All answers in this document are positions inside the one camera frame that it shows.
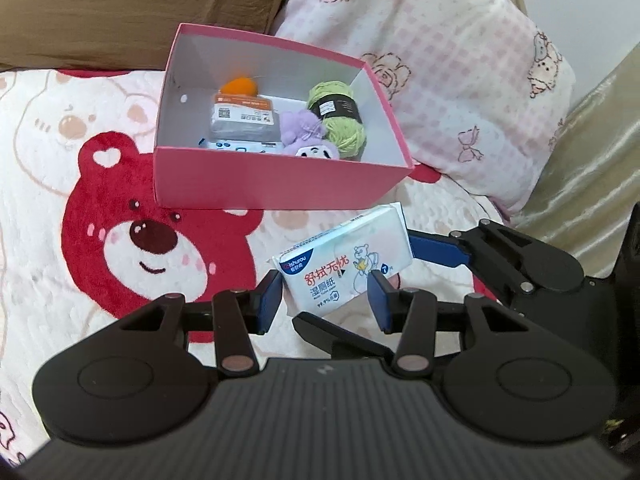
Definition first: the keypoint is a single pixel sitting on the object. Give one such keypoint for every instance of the brown pillow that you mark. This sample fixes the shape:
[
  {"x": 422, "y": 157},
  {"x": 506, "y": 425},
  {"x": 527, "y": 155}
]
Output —
[{"x": 125, "y": 15}]

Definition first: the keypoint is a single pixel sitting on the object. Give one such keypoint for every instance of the clear face mask packet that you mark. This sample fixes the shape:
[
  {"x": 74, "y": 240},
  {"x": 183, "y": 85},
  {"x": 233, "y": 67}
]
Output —
[{"x": 242, "y": 117}]

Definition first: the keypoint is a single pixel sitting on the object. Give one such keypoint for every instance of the blue wet wipes pack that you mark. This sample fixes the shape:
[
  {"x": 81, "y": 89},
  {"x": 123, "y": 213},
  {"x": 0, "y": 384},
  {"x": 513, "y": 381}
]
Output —
[{"x": 235, "y": 146}]

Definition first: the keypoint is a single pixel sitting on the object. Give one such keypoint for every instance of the beige satin fabric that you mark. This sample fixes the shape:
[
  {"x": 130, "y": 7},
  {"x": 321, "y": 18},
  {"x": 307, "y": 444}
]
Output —
[{"x": 590, "y": 160}]

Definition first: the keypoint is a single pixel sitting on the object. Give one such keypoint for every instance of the white wet tissue pack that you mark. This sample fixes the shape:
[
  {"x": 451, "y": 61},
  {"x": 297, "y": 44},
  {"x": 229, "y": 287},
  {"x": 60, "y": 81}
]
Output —
[{"x": 340, "y": 255}]

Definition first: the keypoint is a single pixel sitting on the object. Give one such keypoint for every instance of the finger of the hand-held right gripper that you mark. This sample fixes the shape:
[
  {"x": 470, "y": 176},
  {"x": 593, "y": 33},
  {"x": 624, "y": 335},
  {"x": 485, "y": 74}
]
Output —
[
  {"x": 335, "y": 342},
  {"x": 435, "y": 249}
]

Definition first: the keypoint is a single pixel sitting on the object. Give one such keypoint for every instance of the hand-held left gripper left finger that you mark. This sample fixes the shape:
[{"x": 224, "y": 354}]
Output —
[{"x": 272, "y": 300}]

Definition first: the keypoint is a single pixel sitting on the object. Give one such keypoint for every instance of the pink checked pillow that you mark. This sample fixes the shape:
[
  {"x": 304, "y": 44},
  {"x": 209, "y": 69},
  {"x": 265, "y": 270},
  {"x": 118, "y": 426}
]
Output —
[{"x": 440, "y": 70}]

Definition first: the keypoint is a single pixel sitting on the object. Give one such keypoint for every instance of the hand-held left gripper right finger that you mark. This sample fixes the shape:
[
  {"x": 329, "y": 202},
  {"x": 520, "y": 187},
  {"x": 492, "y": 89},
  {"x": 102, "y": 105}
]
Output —
[{"x": 378, "y": 305}]

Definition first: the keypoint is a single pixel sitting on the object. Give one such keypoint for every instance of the bear printed blanket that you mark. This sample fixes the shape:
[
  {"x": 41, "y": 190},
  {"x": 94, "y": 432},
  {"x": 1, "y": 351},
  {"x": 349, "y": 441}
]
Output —
[{"x": 75, "y": 220}]

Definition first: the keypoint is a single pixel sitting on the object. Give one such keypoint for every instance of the orange makeup sponge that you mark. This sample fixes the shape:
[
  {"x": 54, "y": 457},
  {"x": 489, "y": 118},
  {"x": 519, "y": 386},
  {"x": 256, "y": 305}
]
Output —
[{"x": 240, "y": 86}]

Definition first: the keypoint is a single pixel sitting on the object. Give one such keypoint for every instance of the purple plush toy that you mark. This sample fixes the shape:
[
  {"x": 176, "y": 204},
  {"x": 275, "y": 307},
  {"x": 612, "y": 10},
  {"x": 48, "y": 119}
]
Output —
[{"x": 302, "y": 127}]

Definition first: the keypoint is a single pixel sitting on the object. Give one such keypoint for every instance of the pink cardboard box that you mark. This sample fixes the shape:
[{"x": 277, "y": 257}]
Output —
[{"x": 240, "y": 180}]

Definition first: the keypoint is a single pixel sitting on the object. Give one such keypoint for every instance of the green yarn ball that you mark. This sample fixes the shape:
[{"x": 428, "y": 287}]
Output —
[{"x": 345, "y": 127}]

